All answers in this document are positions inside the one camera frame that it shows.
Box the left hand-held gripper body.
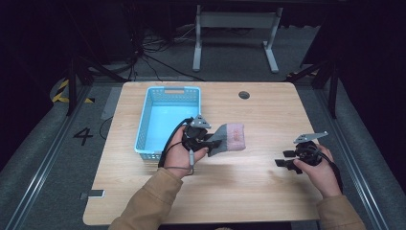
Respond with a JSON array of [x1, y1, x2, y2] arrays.
[[182, 114, 213, 153]]

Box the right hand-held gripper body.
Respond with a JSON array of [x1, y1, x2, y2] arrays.
[[292, 130, 329, 168]]

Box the grey and pink sock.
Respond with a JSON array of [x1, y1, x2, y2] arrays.
[[207, 123, 247, 158]]

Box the light blue plastic basket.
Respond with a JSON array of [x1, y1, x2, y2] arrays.
[[133, 85, 202, 161]]

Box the person's right hand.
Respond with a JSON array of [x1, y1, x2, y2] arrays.
[[292, 144, 343, 199]]

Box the person's left hand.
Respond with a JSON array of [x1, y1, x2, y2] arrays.
[[163, 125, 210, 180]]

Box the black metal stand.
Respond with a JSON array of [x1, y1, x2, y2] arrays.
[[286, 58, 340, 120], [65, 54, 128, 117]]

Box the yellow black hazard tape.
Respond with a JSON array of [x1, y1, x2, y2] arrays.
[[51, 79, 96, 104]]

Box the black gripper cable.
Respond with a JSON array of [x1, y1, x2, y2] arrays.
[[157, 116, 195, 170], [314, 149, 345, 195]]

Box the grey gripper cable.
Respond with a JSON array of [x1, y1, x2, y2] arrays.
[[164, 149, 196, 177]]

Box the metal floor rail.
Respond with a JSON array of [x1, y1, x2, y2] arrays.
[[314, 85, 389, 230], [4, 84, 94, 230]]

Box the bundle of floor cables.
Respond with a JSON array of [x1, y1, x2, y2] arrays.
[[127, 23, 205, 82]]

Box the white metal table frame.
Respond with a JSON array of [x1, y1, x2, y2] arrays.
[[192, 4, 284, 74]]

